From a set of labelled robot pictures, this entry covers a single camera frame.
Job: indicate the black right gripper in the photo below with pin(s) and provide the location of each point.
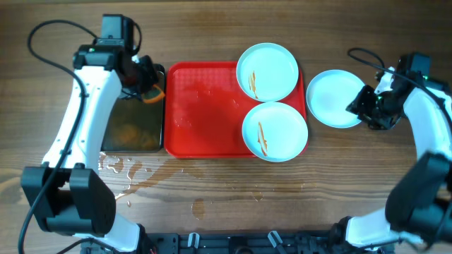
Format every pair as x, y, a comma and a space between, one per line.
360, 107

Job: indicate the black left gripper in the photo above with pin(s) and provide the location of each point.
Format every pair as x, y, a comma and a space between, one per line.
149, 77

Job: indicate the orange green sponge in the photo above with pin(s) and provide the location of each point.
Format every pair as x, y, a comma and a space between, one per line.
155, 94

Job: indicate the light blue plate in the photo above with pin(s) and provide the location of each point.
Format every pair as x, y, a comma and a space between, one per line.
275, 132
267, 72
330, 93

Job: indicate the light blue plate front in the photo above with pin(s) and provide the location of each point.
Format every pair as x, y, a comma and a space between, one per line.
275, 132

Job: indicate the light blue plate back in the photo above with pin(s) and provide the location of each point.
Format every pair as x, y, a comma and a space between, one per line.
267, 72

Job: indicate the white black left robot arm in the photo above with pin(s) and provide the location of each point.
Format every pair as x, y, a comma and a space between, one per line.
65, 193

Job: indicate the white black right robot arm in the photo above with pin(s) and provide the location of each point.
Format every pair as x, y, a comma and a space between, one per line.
413, 212

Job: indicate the black water-filled tray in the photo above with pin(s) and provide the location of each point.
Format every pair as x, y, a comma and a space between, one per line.
135, 126

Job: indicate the red plastic tray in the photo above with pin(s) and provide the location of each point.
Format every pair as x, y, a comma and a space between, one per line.
204, 111

